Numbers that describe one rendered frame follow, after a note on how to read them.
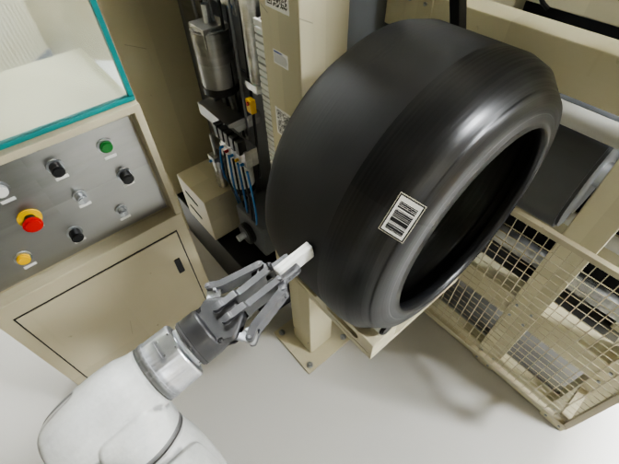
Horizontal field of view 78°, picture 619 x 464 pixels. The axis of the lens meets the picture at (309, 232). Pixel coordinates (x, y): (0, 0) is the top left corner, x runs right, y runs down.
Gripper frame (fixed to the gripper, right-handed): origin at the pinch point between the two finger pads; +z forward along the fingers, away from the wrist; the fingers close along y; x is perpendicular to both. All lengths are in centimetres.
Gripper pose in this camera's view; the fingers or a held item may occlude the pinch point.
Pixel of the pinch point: (294, 261)
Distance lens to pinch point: 62.5
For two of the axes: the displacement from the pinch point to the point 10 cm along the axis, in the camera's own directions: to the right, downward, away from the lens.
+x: 1.2, 5.7, 8.1
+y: -6.5, -5.8, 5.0
